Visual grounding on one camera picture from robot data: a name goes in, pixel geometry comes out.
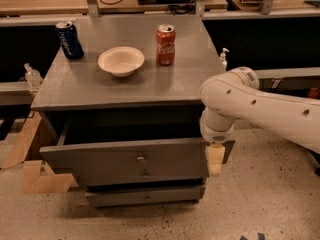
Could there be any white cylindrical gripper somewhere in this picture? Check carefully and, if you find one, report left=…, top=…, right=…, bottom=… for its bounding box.
left=200, top=108, right=235, bottom=176

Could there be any grey top drawer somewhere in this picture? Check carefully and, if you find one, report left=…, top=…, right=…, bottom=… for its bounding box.
left=39, top=113, right=236, bottom=180

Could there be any grey drawer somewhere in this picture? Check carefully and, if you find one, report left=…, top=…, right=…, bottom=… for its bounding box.
left=39, top=113, right=236, bottom=180
left=85, top=185, right=205, bottom=207
left=76, top=170, right=209, bottom=187

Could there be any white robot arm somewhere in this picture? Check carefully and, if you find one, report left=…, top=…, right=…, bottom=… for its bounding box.
left=200, top=67, right=320, bottom=153

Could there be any grey bottom drawer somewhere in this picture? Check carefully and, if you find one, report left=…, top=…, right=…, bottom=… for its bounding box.
left=85, top=185, right=205, bottom=207

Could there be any grey drawer cabinet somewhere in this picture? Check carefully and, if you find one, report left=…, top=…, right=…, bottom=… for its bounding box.
left=32, top=15, right=224, bottom=193

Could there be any grey middle drawer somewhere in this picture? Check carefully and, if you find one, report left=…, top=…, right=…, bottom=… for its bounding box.
left=76, top=170, right=209, bottom=187

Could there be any white pump dispenser bottle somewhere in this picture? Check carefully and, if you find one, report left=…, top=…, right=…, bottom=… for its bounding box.
left=219, top=48, right=229, bottom=70

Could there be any orange object under bench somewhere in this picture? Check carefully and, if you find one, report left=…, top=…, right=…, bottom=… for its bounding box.
left=307, top=88, right=320, bottom=99

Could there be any red cola can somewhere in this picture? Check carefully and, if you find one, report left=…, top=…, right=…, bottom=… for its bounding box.
left=156, top=24, right=176, bottom=65

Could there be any white bowl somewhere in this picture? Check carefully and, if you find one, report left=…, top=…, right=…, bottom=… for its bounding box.
left=98, top=47, right=145, bottom=77

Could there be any brown cardboard box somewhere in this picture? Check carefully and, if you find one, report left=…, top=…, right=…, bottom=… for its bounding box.
left=2, top=112, right=74, bottom=194

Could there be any blue soda can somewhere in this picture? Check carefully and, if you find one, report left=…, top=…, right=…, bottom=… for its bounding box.
left=56, top=21, right=84, bottom=60

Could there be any clear plastic bottle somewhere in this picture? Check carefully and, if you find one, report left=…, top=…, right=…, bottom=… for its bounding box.
left=24, top=63, right=43, bottom=90

